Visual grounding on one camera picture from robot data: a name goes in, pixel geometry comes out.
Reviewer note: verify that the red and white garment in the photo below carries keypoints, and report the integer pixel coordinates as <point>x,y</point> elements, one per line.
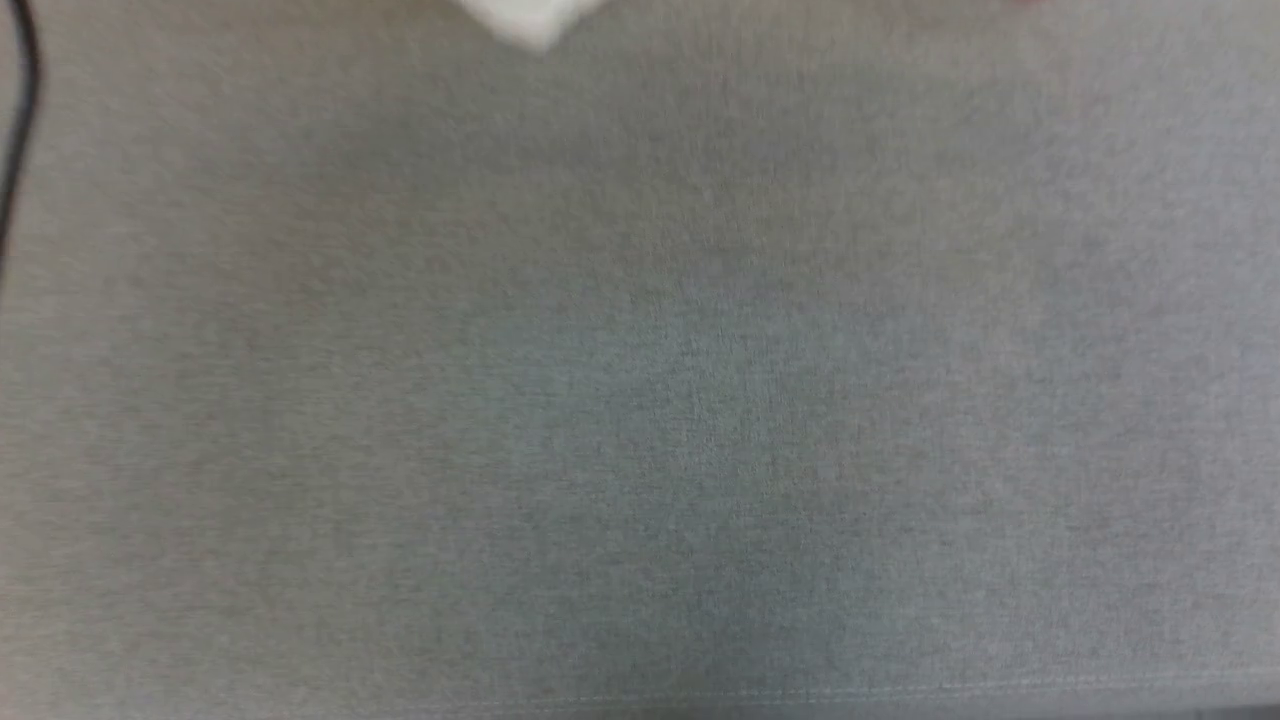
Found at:
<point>535,18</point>

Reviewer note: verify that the grey fabric sofa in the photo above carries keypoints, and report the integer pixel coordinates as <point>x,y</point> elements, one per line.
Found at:
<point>640,400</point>

